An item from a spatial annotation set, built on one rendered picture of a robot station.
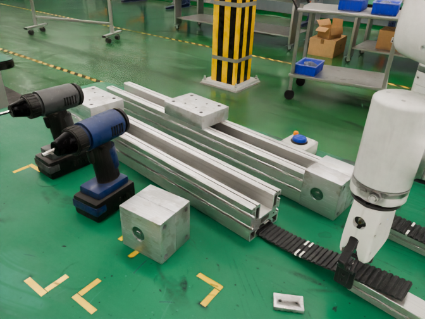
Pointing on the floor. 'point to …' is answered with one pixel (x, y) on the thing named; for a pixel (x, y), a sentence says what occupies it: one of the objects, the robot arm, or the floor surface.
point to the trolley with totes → (390, 11)
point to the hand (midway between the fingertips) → (354, 266)
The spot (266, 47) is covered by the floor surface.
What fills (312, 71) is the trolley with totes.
